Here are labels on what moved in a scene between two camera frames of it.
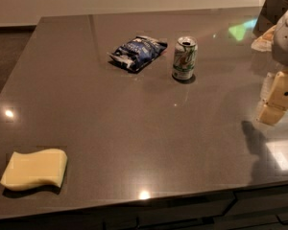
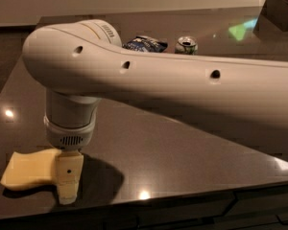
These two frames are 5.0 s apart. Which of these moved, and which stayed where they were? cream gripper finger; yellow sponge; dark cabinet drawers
Moved: cream gripper finger
Stayed: yellow sponge; dark cabinet drawers
